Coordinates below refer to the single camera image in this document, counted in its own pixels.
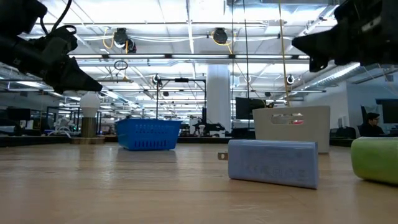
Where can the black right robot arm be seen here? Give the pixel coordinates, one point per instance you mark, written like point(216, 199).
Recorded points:
point(392, 31)

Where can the white bulb lamp brass base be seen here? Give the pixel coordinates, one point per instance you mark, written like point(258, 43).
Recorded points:
point(89, 124)

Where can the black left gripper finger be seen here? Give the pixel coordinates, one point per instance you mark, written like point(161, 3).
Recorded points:
point(74, 79)

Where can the black table frame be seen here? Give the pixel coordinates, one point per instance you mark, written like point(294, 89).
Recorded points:
point(31, 140)

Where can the person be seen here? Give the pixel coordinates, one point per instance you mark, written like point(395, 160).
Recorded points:
point(371, 126)

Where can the green wall charger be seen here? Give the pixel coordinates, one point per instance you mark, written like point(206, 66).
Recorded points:
point(376, 158)

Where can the black background robot arm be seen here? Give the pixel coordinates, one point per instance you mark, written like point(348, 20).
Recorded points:
point(208, 127)

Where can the round ceiling camera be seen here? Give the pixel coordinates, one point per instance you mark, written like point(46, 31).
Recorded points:
point(156, 79)
point(289, 79)

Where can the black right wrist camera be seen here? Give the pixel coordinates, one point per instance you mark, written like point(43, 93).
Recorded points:
point(354, 12)

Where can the blue plastic slotted basket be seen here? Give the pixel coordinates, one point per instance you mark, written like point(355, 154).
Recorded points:
point(146, 133)

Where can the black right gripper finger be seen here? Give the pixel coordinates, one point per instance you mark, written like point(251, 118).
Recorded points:
point(323, 46)

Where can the black metal stand frame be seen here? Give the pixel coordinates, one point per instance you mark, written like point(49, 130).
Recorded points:
point(181, 80)

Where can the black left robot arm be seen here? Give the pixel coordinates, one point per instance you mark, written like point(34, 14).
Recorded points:
point(15, 14)

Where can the white structural column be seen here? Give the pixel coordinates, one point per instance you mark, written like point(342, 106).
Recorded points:
point(218, 96)

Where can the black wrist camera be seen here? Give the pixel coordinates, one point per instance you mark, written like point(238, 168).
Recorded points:
point(354, 12)
point(59, 40)

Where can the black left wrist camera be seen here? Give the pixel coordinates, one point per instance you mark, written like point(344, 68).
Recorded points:
point(59, 40)

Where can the light blue wall charger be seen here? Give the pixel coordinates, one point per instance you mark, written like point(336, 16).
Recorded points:
point(273, 163)

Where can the black computer monitor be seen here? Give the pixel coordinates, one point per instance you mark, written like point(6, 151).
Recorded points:
point(245, 108)
point(388, 110)

